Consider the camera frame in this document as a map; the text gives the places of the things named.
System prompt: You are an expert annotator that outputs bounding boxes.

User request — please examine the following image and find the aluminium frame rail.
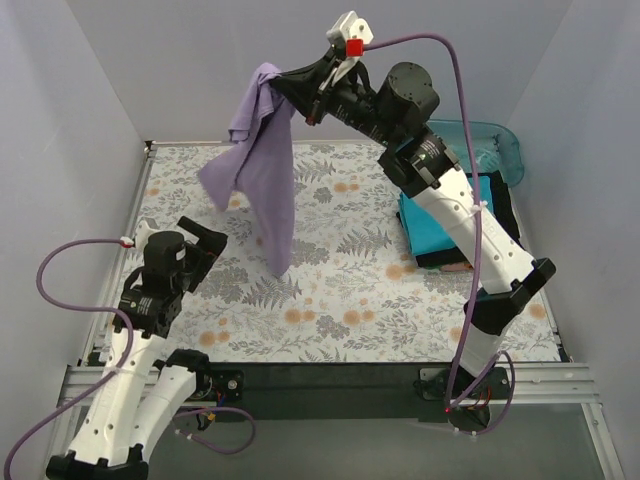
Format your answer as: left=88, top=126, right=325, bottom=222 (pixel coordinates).
left=57, top=364, right=601, bottom=407

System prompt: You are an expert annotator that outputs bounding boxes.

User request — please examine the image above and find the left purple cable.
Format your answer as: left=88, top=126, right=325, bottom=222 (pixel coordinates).
left=0, top=238, right=256, bottom=480

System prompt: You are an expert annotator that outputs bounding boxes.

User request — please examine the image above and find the teal plastic bin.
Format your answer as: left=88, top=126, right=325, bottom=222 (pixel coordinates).
left=427, top=120, right=525, bottom=187

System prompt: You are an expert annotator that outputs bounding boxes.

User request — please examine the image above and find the teal folded t shirt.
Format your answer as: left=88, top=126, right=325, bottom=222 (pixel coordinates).
left=398, top=193, right=456, bottom=256

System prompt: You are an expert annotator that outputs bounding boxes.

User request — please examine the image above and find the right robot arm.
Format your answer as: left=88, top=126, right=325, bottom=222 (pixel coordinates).
left=270, top=53, right=556, bottom=408

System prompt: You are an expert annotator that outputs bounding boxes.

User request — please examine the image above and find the pink folded t shirt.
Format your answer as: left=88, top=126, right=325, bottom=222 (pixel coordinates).
left=440, top=262, right=474, bottom=273

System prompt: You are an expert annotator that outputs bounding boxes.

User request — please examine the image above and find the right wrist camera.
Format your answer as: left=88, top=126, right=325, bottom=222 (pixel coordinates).
left=326, top=11, right=374, bottom=58

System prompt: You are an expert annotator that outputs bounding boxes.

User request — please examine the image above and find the purple t shirt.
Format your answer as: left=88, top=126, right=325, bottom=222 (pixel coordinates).
left=198, top=63, right=295, bottom=277

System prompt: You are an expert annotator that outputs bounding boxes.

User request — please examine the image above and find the floral table mat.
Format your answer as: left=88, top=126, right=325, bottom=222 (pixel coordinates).
left=98, top=141, right=561, bottom=364

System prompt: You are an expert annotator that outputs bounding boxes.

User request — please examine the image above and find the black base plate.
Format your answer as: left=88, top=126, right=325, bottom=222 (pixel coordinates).
left=154, top=362, right=516, bottom=424

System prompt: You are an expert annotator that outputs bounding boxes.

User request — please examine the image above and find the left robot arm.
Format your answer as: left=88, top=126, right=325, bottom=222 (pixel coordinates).
left=46, top=217, right=227, bottom=479

